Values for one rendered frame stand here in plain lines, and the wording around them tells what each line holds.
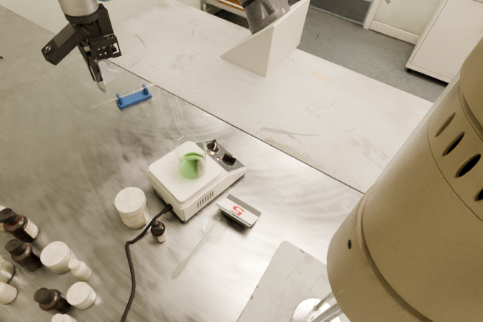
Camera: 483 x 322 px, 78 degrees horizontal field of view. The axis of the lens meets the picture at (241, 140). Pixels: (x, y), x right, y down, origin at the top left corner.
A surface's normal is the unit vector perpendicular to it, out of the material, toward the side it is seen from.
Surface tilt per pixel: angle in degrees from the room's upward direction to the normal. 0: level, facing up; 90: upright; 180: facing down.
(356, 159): 0
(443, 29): 90
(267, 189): 0
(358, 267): 90
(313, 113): 0
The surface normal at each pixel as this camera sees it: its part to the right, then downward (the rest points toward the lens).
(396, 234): -0.98, 0.09
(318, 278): 0.07, -0.64
